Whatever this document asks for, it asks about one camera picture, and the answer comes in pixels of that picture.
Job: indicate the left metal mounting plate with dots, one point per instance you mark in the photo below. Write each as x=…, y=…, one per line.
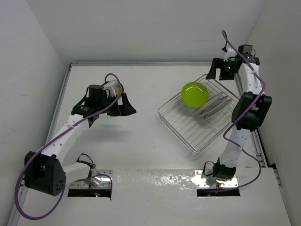
x=100, y=179

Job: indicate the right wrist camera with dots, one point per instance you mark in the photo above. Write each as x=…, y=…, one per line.
x=229, y=53

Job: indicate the back aluminium frame rail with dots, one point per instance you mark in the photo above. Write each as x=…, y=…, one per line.
x=137, y=63

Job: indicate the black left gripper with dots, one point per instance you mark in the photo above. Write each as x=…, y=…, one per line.
x=126, y=108

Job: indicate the aluminium frame rail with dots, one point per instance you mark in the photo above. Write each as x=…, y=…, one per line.
x=22, y=191
x=137, y=63
x=261, y=159

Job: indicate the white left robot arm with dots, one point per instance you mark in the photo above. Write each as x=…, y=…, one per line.
x=45, y=172

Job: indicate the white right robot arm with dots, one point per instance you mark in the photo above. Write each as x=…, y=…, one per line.
x=250, y=110

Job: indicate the white plate with red rim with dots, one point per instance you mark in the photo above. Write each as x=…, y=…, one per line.
x=215, y=105

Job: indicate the wire dish rack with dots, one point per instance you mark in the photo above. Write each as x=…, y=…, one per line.
x=194, y=131

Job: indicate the lime green plate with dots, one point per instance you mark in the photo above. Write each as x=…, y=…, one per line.
x=194, y=94

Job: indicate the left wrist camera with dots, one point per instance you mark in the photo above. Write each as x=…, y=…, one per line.
x=111, y=88

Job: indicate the mustard yellow plate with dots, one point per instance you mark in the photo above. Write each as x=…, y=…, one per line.
x=121, y=90

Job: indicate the metal mounting plate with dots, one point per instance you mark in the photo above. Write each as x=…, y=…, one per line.
x=205, y=180
x=100, y=179

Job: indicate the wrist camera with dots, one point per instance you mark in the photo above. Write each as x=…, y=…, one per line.
x=111, y=88
x=229, y=53

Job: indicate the left aluminium frame rail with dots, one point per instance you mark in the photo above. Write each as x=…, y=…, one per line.
x=22, y=191

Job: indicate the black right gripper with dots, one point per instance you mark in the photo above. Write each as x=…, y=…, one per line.
x=216, y=62

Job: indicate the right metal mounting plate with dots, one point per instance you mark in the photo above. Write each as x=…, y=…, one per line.
x=205, y=180

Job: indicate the right aluminium frame rail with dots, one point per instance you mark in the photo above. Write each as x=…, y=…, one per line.
x=261, y=159

